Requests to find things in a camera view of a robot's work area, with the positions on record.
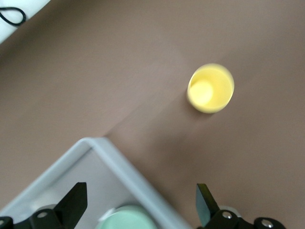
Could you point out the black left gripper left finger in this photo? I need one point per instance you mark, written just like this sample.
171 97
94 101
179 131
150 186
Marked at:
69 205

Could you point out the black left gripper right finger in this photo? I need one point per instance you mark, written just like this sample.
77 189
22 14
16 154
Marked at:
207 205

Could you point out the green plate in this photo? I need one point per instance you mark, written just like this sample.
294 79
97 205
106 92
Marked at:
128 218

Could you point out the yellow cup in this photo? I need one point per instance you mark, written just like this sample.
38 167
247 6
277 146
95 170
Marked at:
210 88

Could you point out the clear plastic bin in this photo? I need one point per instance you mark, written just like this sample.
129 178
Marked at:
71 181

